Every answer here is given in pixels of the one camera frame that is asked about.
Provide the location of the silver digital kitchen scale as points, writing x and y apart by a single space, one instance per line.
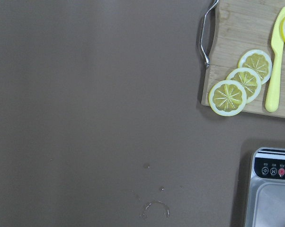
265 205

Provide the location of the lemon slice front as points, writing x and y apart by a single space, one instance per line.
227 98

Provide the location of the lemon slice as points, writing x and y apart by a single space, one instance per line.
259 61
249 79
227 98

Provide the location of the lemon slice middle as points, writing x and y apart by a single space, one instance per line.
249 79

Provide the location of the lemon slice back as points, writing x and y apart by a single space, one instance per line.
259 61

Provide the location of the yellow plastic knife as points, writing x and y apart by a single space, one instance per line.
277 45

